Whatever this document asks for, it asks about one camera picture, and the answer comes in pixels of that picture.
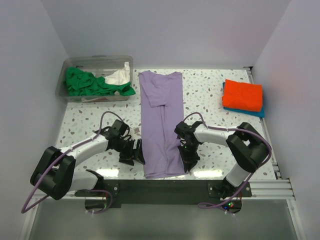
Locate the green t shirt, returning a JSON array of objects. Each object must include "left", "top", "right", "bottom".
[{"left": 64, "top": 67, "right": 136, "bottom": 97}]

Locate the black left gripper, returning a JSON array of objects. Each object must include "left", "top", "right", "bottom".
[{"left": 114, "top": 137, "right": 145, "bottom": 166}]

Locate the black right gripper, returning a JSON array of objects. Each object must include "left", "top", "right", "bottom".
[{"left": 177, "top": 142, "right": 200, "bottom": 172}]

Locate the white t shirt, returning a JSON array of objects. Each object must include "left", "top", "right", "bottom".
[{"left": 104, "top": 61, "right": 130, "bottom": 86}]

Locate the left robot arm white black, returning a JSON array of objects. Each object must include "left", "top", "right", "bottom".
[{"left": 30, "top": 119, "right": 146, "bottom": 200}]

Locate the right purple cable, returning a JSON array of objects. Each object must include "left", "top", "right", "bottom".
[{"left": 183, "top": 112, "right": 273, "bottom": 213}]

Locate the orange folded t shirt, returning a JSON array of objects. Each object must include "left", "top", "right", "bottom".
[{"left": 221, "top": 79, "right": 264, "bottom": 112}]

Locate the clear plastic bin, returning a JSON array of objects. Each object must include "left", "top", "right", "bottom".
[{"left": 55, "top": 55, "right": 136, "bottom": 103}]

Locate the teal folded t shirt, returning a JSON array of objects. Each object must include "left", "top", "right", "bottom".
[{"left": 221, "top": 82, "right": 266, "bottom": 118}]

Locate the purple t shirt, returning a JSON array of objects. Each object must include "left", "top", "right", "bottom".
[{"left": 138, "top": 71, "right": 185, "bottom": 179}]

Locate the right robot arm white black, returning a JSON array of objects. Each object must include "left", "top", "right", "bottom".
[{"left": 174, "top": 121, "right": 272, "bottom": 199}]

